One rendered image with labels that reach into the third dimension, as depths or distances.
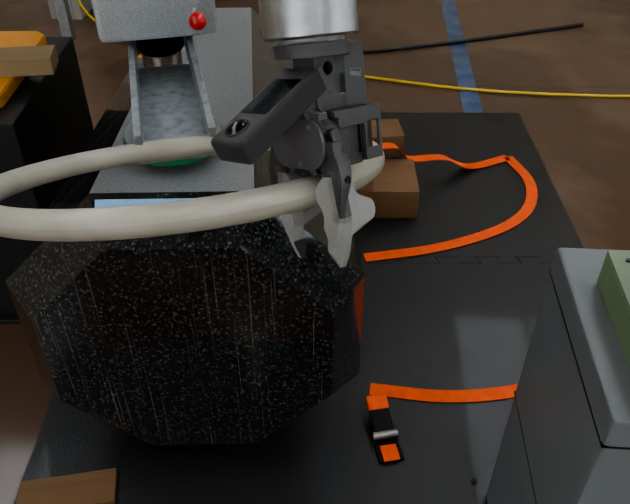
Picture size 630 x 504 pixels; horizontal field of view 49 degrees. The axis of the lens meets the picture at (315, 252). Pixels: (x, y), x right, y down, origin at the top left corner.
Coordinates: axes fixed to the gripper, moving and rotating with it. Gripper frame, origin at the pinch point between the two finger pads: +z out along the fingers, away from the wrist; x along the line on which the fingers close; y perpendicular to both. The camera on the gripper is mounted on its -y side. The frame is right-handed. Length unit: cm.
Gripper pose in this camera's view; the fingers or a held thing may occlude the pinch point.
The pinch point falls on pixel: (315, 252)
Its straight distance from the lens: 69.1
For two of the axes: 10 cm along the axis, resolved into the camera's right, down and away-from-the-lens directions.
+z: 1.0, 9.5, 3.0
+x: -6.8, -1.6, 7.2
